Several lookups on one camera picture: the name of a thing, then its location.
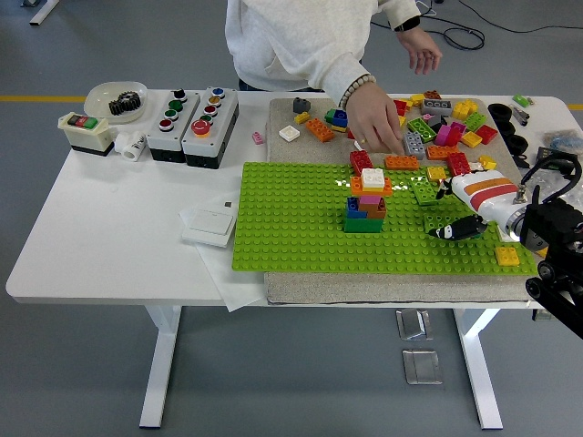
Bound person's right hand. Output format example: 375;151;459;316
345;84;405;155

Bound person's left hand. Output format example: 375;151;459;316
400;27;444;76

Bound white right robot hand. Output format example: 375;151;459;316
427;170;520;242

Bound lime long toy brick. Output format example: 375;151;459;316
411;177;441;207
423;212;477;238
407;117;437;140

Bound blue green yellow brick stack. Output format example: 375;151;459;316
323;107;350;134

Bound red long toy brick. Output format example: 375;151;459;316
445;152;473;177
349;149;377;177

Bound grey long toy brick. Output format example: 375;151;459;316
403;131;428;158
420;98;455;115

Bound orange long toy brick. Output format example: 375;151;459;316
384;155;421;172
349;177;394;198
304;117;337;143

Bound magenta toy brick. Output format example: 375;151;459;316
434;122;466;147

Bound lime square toy brick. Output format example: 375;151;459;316
463;110;489;131

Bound blue toy brick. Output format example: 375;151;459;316
345;196;367;220

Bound green square toy brick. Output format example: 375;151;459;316
343;218;384;234

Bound green studded baseplate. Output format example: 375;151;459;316
231;162;538;276

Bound black wristwatch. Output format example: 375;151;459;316
394;15;423;33

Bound clear plastic bag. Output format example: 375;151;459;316
523;168;583;201

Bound black device green display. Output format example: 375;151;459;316
535;145;566;169

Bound grey-brown mat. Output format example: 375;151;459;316
264;97;572;305

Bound person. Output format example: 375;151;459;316
225;0;444;154

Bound silver floor socket plate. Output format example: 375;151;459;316
394;308;434;341
401;348;444;387

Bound emergency stop control box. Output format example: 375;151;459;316
181;86;240;169

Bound white table leg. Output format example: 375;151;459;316
138;304;183;429
453;307;505;432

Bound three-button control box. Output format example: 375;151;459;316
145;89;201;164

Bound white paper sheet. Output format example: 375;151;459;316
178;195;268;314

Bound white pipe tee fitting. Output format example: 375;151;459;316
113;130;148;163

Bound black metal gears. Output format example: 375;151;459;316
107;90;142;120

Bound white bowl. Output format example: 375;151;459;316
84;80;149;125

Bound white furniture foot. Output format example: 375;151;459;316
29;0;60;26

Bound beaded bracelet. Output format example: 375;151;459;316
339;74;378;109

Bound looped black floor cable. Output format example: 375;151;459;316
427;25;485;50

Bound long black floor cable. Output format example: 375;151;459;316
459;0;583;34

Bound white wall switch plate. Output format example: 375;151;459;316
180;207;237;249

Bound white red-green switch box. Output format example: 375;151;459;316
57;111;116;158

